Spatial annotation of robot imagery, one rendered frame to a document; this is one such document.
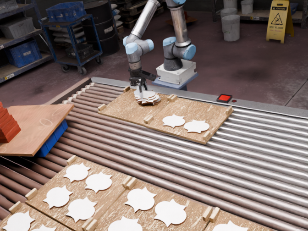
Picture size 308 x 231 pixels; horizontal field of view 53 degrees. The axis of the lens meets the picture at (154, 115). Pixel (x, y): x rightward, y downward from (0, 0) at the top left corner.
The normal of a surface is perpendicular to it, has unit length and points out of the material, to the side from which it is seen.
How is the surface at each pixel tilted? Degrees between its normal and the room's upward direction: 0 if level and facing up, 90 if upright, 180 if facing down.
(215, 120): 0
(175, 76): 90
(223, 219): 0
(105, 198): 0
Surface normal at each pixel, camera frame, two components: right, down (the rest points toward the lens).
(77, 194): -0.18, -0.83
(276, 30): -0.73, 0.29
